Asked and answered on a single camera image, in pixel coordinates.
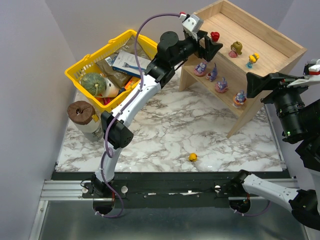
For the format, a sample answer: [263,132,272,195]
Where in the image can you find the red round toy figure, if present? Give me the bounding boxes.
[210,31,220,43]

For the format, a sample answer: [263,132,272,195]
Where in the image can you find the olive brown toy figure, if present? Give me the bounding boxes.
[228,41,243,58]

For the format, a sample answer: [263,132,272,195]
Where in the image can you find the yellow blue minion toy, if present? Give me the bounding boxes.
[245,52,260,69]

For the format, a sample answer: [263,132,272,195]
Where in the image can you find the bunny holding strawberry cake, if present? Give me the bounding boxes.
[206,63,218,82]

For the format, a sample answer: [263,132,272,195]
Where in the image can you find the yellow duck toy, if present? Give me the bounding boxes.
[188,153,198,162]

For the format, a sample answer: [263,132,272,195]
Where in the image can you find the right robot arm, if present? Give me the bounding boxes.
[229,70,320,230]

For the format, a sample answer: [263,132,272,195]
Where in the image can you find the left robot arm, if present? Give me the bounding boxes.
[91,30,223,197]

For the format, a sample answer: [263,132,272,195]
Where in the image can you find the wooden shelf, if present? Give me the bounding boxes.
[179,0,307,138]

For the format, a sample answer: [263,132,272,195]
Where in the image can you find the blue razor package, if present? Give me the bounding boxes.
[112,51,141,78]

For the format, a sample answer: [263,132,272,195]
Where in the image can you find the brown foil bag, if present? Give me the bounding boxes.
[96,35,151,89]

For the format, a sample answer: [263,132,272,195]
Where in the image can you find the yellow plastic basket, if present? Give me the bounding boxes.
[65,29,157,113]

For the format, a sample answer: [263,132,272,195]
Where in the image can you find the white orange plush toy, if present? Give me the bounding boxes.
[101,77,120,98]

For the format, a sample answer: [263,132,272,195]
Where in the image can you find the red snack packet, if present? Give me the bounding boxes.
[102,97,112,106]

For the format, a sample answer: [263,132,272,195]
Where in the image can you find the green melon toy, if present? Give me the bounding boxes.
[80,72,107,96]

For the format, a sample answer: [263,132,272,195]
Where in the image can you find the brown lid white canister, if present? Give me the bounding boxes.
[67,100,104,142]

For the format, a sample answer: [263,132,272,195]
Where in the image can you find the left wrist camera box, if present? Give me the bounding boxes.
[179,12,204,41]

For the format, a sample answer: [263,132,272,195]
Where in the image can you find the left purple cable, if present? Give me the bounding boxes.
[93,11,187,219]

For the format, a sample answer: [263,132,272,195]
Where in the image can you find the purple cable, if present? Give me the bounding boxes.
[93,11,187,219]
[232,197,273,217]

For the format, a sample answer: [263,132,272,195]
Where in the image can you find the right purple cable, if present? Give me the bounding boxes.
[232,197,273,217]

